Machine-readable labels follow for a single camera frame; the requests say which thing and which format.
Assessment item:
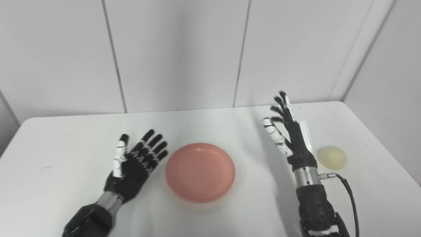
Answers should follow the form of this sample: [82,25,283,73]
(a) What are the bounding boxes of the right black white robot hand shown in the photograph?
[261,91,318,172]

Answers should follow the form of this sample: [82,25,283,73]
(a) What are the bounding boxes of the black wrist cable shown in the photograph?
[318,173,360,237]

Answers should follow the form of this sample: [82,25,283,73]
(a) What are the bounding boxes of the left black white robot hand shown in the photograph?
[104,129,169,204]

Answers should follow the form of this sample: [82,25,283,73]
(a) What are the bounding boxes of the pink round plate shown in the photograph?
[165,143,236,203]

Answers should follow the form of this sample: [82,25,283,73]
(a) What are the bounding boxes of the cream steamed bun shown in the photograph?
[317,146,347,170]

